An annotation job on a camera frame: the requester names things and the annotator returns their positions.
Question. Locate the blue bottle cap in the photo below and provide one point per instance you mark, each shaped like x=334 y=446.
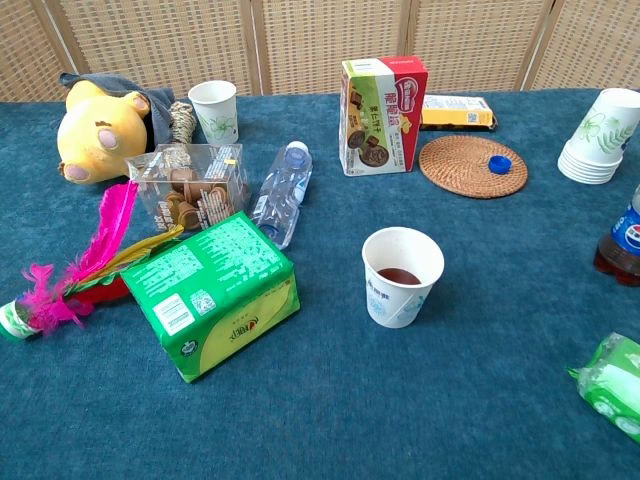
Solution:
x=500 y=165

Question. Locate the clear plastic water bottle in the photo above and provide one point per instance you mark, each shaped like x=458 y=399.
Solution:
x=280 y=190

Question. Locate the green wet wipes pack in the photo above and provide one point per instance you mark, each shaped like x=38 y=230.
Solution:
x=615 y=385

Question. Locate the woven folding screen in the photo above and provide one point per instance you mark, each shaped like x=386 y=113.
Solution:
x=325 y=45

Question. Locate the paper cup with green flower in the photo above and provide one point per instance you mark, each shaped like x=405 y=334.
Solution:
x=217 y=120

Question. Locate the red and green biscuit box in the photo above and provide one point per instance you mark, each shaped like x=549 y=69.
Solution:
x=380 y=125

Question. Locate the blue table cover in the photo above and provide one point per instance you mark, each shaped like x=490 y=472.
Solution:
x=350 y=400

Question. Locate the clear plastic cookie box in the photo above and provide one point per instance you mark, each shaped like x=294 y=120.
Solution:
x=195 y=190

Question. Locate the pink feather shuttlecock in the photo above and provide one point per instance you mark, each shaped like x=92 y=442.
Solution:
x=112 y=220

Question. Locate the large green tissue pack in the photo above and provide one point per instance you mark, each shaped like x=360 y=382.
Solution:
x=215 y=290

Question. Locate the stack of floral paper cups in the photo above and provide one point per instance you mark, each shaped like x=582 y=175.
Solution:
x=600 y=135

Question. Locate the orange snack box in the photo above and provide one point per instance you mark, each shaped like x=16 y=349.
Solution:
x=450 y=117

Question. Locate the yellow plush toy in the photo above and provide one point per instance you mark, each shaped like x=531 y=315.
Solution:
x=95 y=135

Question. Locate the small bottle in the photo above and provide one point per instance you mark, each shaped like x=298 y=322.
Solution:
x=627 y=235

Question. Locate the round woven rattan coaster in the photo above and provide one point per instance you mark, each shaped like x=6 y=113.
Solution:
x=455 y=165

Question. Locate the paper cup with blue print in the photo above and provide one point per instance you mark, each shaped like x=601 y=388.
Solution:
x=395 y=305

